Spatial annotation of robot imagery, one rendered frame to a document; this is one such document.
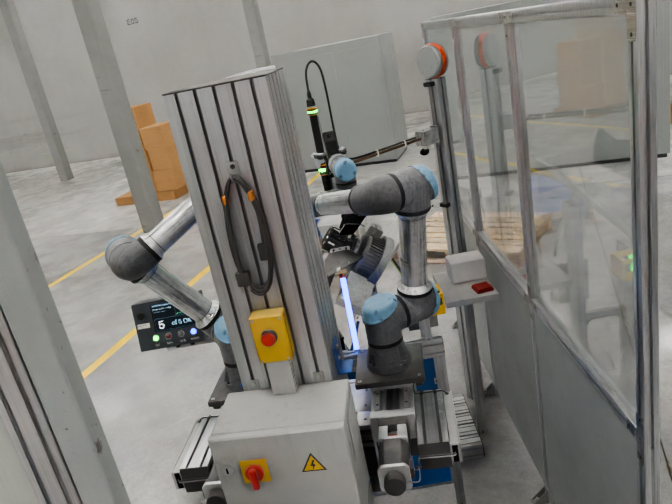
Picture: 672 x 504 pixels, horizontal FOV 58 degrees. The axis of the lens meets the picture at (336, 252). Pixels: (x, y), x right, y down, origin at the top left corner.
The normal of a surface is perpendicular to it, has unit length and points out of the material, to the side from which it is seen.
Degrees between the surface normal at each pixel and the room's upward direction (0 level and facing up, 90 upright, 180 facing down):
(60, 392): 90
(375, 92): 90
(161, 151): 90
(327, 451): 90
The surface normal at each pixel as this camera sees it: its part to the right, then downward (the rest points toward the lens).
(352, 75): -0.28, 0.37
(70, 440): 0.03, 0.33
